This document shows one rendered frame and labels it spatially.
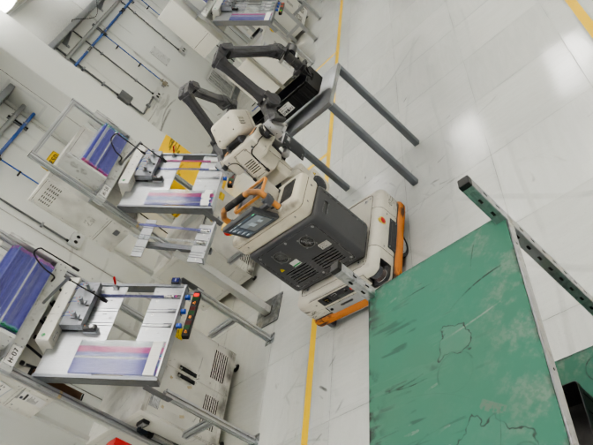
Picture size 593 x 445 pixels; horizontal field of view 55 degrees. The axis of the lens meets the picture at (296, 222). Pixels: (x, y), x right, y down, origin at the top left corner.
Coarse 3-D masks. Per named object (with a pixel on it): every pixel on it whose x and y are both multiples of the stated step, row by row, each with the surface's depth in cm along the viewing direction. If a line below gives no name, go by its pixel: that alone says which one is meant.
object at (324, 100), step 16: (336, 64) 361; (336, 80) 349; (352, 80) 365; (320, 96) 348; (368, 96) 371; (304, 112) 353; (320, 112) 337; (336, 112) 335; (384, 112) 378; (288, 128) 360; (352, 128) 341; (400, 128) 384; (368, 144) 347; (416, 144) 391; (336, 176) 426
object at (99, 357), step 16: (80, 352) 322; (96, 352) 321; (112, 352) 321; (128, 352) 320; (144, 352) 319; (160, 352) 318; (80, 368) 314; (96, 368) 313; (112, 368) 312; (128, 368) 312; (144, 368) 311
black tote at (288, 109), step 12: (312, 72) 346; (300, 84) 358; (312, 84) 340; (288, 96) 346; (300, 96) 345; (312, 96) 343; (276, 108) 354; (288, 108) 352; (300, 108) 351; (264, 120) 362
